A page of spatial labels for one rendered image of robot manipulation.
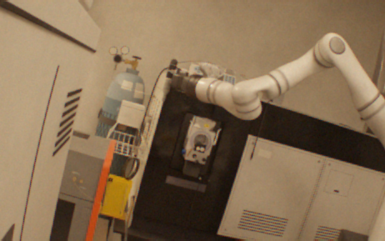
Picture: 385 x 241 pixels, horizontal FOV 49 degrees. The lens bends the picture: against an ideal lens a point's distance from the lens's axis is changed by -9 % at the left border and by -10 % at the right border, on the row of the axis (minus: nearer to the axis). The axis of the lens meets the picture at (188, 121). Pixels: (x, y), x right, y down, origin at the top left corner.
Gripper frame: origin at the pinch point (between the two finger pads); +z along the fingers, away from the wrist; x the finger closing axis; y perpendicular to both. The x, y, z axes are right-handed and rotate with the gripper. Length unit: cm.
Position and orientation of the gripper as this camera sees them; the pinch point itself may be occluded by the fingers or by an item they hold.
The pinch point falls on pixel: (169, 71)
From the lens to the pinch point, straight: 149.5
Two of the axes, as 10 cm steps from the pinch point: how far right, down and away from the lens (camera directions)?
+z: -6.4, -2.4, 7.3
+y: -2.8, 9.6, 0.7
